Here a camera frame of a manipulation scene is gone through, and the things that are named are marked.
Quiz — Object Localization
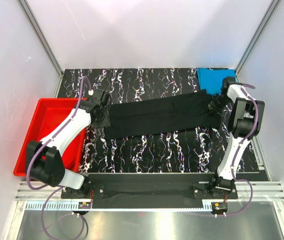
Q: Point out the left connector board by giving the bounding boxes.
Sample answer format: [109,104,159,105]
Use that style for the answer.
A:
[78,200,92,210]

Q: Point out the left aluminium frame post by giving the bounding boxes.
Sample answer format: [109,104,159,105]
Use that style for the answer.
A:
[17,0,64,77]

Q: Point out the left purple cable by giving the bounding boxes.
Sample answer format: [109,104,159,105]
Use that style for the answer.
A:
[25,76,94,238]

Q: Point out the folded blue t shirt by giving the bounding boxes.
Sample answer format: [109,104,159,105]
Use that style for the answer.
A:
[197,68,236,96]

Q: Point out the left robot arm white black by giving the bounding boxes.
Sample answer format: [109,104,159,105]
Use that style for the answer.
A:
[25,89,110,198]

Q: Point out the red t shirt in bin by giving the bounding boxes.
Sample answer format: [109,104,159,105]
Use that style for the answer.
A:
[37,117,85,172]

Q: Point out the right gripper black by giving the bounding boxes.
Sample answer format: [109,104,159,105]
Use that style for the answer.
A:
[206,93,231,116]

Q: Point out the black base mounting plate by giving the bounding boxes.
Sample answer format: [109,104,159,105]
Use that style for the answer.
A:
[61,173,238,211]

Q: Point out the right connector board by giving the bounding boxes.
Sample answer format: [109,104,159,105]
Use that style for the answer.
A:
[212,202,228,212]

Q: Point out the red plastic bin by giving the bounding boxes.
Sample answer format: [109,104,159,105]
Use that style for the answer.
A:
[13,98,86,177]

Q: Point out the right aluminium frame post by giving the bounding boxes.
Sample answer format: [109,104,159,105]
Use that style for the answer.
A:
[235,0,282,75]

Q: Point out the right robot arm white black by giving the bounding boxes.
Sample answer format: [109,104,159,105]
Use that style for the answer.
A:
[207,76,265,198]

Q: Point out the black t shirt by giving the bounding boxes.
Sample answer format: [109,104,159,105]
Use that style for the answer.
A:
[104,90,221,140]

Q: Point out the aluminium frame post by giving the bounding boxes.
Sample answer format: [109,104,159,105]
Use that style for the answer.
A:
[235,0,282,75]
[17,0,64,77]

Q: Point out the white cable duct strip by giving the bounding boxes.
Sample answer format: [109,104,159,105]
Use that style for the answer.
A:
[25,201,214,212]

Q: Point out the connector board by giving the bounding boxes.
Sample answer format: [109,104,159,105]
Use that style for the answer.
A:
[78,200,92,210]
[212,202,228,212]

